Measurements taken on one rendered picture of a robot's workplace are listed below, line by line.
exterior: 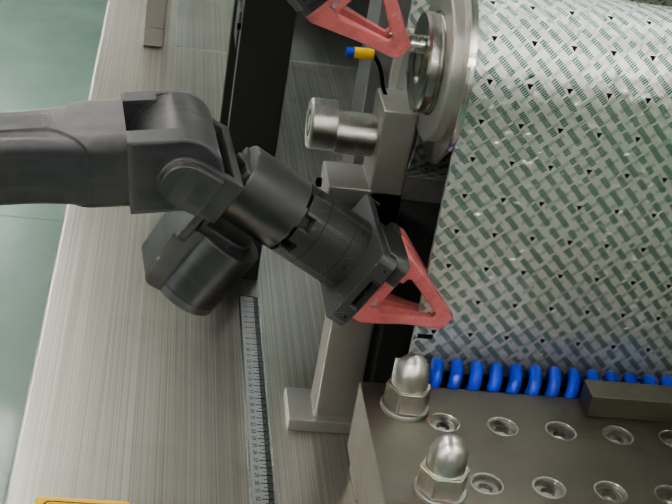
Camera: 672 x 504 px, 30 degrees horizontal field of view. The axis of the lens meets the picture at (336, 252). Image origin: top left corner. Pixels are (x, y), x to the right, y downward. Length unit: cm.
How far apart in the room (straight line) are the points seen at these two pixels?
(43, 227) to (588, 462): 252
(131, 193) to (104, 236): 52
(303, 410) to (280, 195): 29
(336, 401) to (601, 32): 40
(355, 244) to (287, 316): 37
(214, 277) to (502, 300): 22
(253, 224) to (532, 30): 24
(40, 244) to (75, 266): 193
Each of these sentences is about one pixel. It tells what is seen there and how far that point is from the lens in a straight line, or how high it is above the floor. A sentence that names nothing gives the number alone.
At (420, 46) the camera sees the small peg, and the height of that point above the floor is 127.
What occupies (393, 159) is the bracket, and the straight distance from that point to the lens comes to 98.
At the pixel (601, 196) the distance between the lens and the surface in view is 95.
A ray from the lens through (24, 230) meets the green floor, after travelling 330.
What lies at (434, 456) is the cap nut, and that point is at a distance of 83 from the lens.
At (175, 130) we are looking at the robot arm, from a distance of 84.
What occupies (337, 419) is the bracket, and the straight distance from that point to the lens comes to 111.
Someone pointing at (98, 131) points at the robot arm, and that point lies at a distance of 84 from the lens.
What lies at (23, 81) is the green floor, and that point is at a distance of 424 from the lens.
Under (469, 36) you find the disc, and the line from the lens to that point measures 88.
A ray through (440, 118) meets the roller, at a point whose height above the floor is 123.
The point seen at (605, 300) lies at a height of 110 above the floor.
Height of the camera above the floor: 154
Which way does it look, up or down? 27 degrees down
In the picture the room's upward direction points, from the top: 10 degrees clockwise
